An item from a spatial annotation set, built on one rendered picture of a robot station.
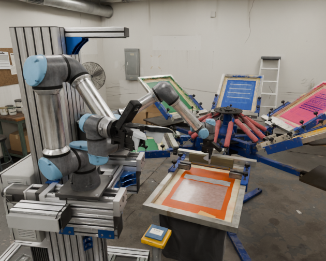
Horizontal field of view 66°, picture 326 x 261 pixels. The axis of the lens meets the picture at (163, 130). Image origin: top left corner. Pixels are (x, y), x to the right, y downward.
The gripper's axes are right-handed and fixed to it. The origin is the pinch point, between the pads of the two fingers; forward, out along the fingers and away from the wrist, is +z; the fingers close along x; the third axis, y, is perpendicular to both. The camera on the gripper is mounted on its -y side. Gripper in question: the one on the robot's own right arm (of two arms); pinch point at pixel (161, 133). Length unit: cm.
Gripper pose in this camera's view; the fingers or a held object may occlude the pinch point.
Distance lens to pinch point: 78.9
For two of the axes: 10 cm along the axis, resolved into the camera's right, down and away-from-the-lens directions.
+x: -5.5, 1.3, -8.3
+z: 8.3, 1.7, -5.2
